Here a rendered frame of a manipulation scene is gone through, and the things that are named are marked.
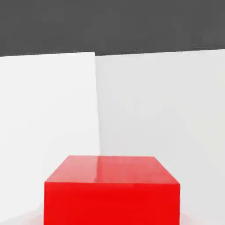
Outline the small red cube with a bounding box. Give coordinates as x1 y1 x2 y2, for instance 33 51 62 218
43 155 181 225

